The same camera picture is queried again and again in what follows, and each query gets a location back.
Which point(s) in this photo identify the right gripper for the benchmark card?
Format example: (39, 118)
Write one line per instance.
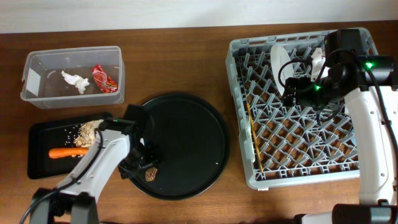
(302, 84)

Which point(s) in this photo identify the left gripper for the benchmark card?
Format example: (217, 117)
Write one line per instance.
(153, 156)

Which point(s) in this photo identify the brown food lump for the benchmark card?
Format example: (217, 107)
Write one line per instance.
(150, 174)

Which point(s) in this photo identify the grey plate with food scraps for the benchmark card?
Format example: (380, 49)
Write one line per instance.
(279, 57)

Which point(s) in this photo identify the pile of food scraps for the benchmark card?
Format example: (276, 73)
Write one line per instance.
(85, 135)

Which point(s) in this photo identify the wooden chopstick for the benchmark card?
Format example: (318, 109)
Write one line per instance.
(259, 161)

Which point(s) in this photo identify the red snack wrapper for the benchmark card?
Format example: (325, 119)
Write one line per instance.
(103, 81)

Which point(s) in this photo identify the orange carrot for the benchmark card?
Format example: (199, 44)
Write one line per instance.
(57, 153)

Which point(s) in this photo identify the white tissue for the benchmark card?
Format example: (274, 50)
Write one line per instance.
(77, 81)

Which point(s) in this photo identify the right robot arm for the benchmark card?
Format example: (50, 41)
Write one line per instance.
(368, 86)

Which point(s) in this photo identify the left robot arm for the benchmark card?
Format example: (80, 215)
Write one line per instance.
(118, 144)

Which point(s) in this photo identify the round black tray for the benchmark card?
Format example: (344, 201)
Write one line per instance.
(189, 142)

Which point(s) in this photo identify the clear plastic bin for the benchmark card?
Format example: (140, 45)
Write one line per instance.
(45, 87)

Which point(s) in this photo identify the black rectangular tray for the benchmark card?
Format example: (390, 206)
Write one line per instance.
(55, 134)

